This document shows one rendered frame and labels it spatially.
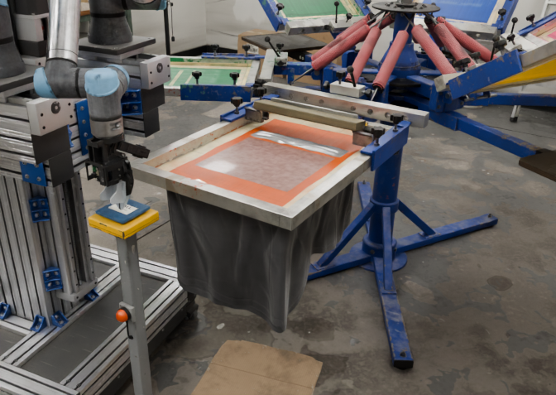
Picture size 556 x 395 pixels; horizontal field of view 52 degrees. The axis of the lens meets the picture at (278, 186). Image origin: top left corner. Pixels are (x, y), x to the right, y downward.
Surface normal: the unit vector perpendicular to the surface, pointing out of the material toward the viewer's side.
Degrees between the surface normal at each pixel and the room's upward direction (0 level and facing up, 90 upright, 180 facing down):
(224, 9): 90
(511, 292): 0
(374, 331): 0
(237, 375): 0
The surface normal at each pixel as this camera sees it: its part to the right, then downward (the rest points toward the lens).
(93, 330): 0.02, -0.90
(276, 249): -0.48, 0.46
